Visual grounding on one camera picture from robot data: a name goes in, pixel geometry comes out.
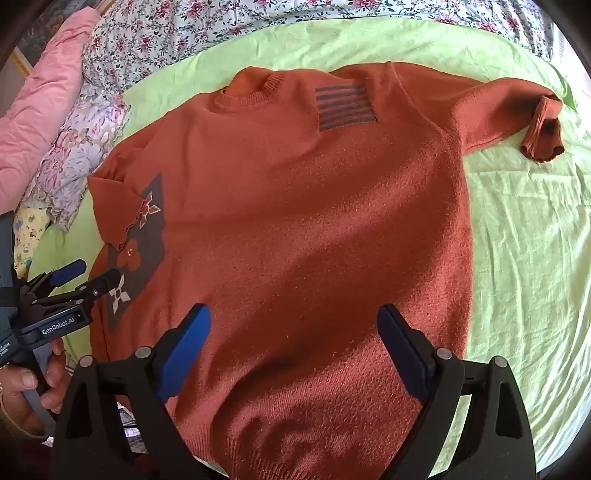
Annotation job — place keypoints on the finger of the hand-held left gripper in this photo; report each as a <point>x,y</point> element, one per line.
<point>67,272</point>
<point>99,284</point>

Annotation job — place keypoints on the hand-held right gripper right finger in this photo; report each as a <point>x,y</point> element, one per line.
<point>401,355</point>

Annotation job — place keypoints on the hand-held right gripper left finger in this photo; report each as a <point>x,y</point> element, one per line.
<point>184,355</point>

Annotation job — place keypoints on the orange knit sweater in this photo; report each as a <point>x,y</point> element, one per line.
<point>300,230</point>

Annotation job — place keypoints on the person's left hand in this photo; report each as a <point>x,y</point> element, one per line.
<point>25,383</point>

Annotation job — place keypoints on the yellow printed cloth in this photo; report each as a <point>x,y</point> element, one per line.
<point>30,230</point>

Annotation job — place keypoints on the plaid cloth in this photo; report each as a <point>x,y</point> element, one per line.
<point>130,429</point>

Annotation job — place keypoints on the pale lilac floral cloth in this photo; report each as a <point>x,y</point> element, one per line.
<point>78,152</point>

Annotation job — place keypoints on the light green bed sheet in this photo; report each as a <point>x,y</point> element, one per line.
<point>521,254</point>

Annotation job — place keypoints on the pink padded blanket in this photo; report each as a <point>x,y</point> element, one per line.
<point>37,115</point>

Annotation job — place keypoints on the framed landscape picture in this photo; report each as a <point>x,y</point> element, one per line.
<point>51,18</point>

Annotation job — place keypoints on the white red-flowered quilt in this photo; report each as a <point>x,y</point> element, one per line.
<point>184,27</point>

